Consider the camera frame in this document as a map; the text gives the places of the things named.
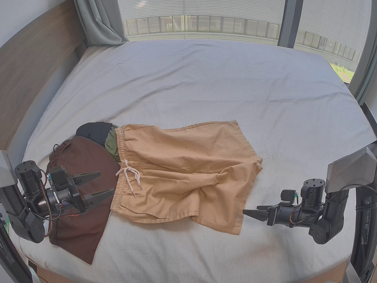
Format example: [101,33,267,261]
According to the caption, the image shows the tan shorts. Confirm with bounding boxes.
[110,120,263,236]

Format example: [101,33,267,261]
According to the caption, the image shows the bed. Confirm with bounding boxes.
[0,0,377,283]

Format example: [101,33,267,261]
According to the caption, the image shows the green garment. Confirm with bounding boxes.
[104,125,121,164]

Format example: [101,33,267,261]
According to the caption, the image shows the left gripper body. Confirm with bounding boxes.
[44,174,88,217]

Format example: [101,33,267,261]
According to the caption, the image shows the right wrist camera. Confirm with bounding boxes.
[281,189,298,207]

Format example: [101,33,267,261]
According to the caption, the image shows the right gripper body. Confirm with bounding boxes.
[266,204,298,228]

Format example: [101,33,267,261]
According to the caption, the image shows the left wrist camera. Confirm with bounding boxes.
[48,165,74,188]

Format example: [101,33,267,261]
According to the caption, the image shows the window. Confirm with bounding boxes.
[113,0,377,129]

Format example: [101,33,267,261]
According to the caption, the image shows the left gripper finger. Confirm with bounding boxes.
[83,187,115,211]
[72,172,101,187]

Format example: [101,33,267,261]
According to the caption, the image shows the black garment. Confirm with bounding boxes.
[76,122,114,147]

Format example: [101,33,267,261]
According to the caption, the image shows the grey-green curtain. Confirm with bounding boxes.
[70,0,129,47]

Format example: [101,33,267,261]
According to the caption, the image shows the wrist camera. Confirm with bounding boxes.
[48,165,74,188]
[281,189,298,207]

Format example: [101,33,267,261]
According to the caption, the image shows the brown shorts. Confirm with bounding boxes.
[46,136,121,265]

